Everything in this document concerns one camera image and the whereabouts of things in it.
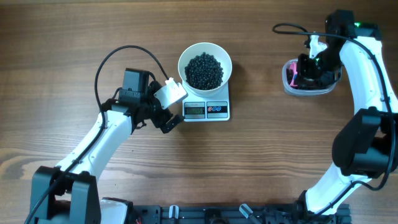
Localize pink scoop blue handle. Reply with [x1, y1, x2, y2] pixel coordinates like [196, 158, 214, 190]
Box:
[289, 62, 298, 87]

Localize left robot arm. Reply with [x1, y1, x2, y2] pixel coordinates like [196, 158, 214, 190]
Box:
[26, 68, 188, 223]

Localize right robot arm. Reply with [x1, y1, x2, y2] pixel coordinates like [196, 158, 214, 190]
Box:
[282, 9, 397, 223]

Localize white digital kitchen scale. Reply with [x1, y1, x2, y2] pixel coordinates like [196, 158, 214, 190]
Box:
[182, 82, 230, 122]

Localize black beans in bowl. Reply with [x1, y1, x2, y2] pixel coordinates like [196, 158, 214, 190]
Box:
[185, 52, 224, 90]

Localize white bowl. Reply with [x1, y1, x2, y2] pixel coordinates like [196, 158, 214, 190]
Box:
[178, 42, 233, 96]

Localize black beans in container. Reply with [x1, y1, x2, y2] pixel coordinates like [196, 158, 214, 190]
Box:
[285, 68, 294, 85]

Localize clear plastic bean container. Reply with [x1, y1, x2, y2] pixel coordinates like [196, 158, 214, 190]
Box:
[282, 58, 336, 96]

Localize right black camera cable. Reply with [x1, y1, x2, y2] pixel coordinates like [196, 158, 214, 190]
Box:
[272, 22, 397, 218]

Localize black camera cable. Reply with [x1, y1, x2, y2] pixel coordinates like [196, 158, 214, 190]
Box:
[272, 22, 397, 218]
[24, 45, 170, 224]

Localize left black camera cable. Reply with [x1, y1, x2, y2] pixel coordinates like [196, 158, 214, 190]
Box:
[24, 45, 170, 224]

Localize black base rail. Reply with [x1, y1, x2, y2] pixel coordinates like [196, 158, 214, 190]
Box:
[102, 203, 352, 224]

